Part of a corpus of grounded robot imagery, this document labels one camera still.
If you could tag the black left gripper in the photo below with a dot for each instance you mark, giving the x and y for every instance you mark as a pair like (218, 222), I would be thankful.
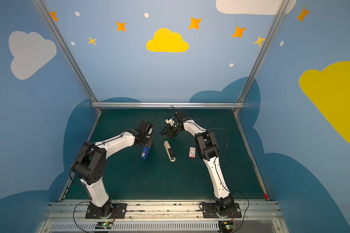
(147, 142)

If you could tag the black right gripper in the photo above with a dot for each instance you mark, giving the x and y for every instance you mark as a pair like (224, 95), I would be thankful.
(172, 127)

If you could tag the beige black stapler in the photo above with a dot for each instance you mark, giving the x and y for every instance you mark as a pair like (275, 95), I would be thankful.
(169, 151)

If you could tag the red white staple box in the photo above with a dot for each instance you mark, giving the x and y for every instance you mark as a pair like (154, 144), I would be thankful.
(192, 152)

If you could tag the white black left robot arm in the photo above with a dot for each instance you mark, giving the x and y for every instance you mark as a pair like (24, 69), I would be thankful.
(90, 165)

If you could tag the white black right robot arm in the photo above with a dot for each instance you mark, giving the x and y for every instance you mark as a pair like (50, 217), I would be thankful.
(207, 149)

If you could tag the aluminium back crossbar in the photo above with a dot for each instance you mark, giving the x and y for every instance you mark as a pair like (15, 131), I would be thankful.
(165, 105)

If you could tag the left green circuit board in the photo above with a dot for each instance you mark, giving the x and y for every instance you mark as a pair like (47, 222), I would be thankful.
(103, 225)

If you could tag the green circuit board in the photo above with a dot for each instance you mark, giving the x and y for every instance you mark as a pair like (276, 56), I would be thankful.
(225, 227)
(103, 225)

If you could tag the right green circuit board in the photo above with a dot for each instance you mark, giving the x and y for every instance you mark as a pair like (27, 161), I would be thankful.
(225, 227)

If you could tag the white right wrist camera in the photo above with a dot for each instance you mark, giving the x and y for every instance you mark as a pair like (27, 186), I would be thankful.
(170, 121)

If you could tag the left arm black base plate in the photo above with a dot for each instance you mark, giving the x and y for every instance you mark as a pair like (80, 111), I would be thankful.
(108, 211)

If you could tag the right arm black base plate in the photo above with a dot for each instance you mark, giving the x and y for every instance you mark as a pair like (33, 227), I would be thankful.
(211, 210)

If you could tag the left aluminium frame post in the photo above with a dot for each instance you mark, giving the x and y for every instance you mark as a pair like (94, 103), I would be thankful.
(51, 24)

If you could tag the aluminium frame post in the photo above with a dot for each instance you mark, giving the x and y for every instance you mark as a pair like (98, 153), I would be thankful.
(51, 24)
(272, 31)

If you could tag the aluminium front rail frame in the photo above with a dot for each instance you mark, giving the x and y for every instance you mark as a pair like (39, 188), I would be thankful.
(161, 216)

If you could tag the right aluminium frame post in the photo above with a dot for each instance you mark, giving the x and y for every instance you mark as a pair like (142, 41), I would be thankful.
(272, 31)

